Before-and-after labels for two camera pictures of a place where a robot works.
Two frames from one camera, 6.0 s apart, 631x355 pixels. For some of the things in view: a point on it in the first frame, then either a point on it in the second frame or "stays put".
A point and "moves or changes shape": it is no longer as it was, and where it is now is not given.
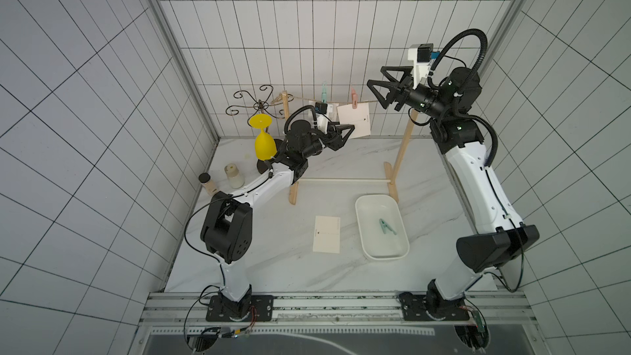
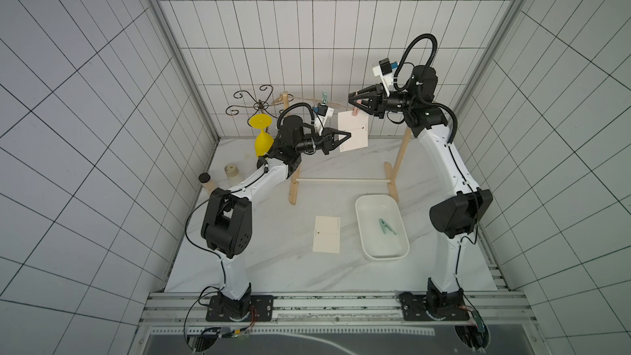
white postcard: (327, 234) stays put
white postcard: (359, 117) moves or changes shape
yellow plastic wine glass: (265, 146) stays put
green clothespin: (384, 227) stays put
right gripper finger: (391, 87) → (367, 102)
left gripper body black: (325, 139) stays put
